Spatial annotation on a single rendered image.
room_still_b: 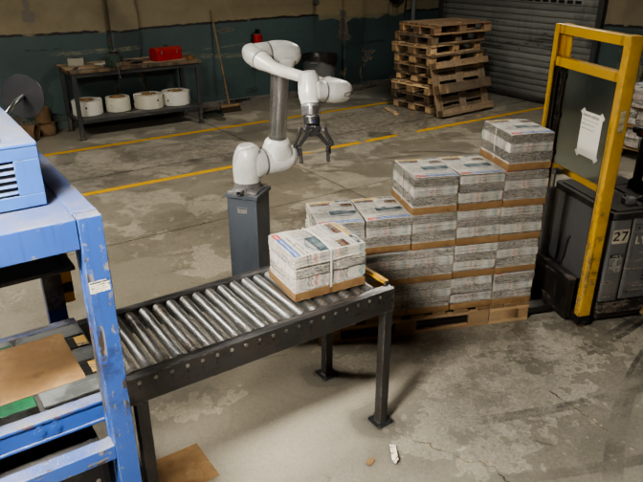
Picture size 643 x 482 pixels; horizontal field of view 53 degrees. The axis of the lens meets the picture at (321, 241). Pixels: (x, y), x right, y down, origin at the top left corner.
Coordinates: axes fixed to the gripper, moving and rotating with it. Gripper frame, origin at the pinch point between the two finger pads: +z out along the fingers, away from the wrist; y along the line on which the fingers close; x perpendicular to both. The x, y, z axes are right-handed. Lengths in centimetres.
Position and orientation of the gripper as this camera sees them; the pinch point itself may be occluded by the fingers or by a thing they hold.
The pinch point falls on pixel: (315, 160)
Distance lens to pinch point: 305.0
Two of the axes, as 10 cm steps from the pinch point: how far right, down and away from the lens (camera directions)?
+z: 0.8, 9.9, 1.0
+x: 3.5, 0.7, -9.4
